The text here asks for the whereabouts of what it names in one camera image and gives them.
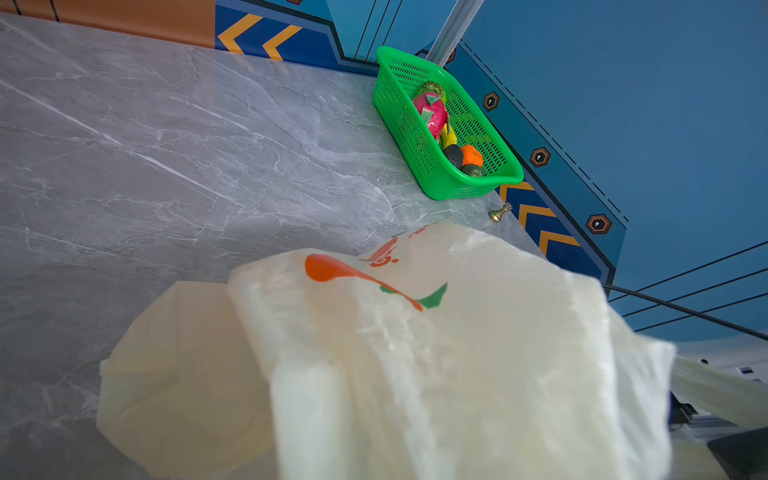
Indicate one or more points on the yellow banana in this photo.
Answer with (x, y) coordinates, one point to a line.
(448, 137)

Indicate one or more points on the small brass object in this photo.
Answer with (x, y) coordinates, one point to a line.
(497, 215)

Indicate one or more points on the dark brown avocado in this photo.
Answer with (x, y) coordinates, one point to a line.
(454, 155)

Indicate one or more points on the red dragon fruit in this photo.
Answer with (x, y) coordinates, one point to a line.
(432, 111)

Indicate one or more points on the small dark green fruit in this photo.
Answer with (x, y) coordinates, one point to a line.
(472, 170)

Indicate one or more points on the orange fruit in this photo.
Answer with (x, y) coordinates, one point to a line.
(471, 156)

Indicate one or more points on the yellow translucent plastic bag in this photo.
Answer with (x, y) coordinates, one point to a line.
(446, 353)

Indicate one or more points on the green plastic mesh basket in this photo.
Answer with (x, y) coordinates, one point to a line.
(399, 78)

